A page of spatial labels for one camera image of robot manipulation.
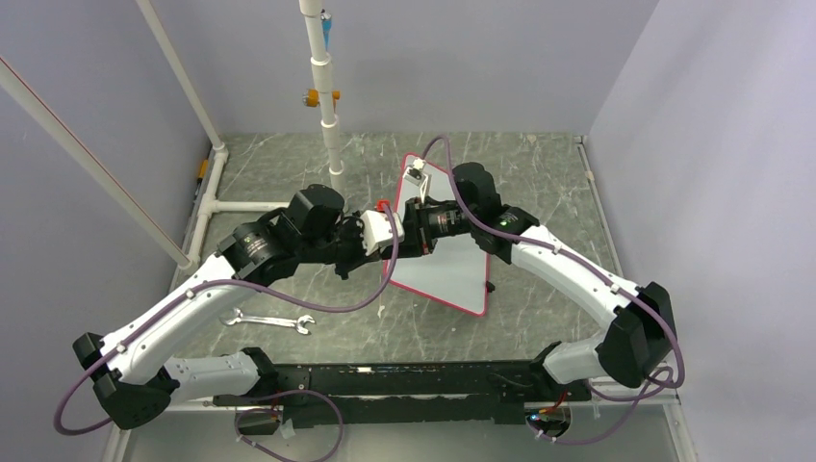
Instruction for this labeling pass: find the silver open-end wrench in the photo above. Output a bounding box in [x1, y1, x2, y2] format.
[218, 308, 316, 335]

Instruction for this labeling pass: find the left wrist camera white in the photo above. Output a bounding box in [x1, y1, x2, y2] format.
[360, 210, 405, 256]

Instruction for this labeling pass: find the pink framed whiteboard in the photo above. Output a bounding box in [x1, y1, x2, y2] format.
[390, 162, 490, 317]

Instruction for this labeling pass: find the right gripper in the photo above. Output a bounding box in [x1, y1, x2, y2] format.
[382, 196, 478, 260]

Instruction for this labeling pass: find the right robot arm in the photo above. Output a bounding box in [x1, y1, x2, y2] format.
[399, 163, 677, 399]

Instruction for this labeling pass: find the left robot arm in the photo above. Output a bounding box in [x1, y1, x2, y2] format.
[73, 185, 404, 429]

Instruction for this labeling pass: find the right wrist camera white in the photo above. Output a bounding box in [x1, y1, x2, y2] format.
[402, 157, 431, 204]

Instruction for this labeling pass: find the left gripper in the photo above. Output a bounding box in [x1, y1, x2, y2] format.
[299, 210, 384, 280]

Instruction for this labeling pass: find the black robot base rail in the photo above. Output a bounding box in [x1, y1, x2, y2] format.
[213, 360, 591, 428]

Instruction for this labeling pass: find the orange pipe fitting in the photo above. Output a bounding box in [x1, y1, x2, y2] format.
[302, 89, 341, 108]

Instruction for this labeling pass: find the white pvc pipe frame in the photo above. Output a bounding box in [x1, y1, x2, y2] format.
[1, 0, 346, 272]

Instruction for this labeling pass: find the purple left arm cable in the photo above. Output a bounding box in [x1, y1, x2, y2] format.
[53, 202, 401, 437]

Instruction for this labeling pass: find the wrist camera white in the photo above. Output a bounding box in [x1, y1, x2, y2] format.
[402, 157, 431, 204]
[360, 210, 405, 256]

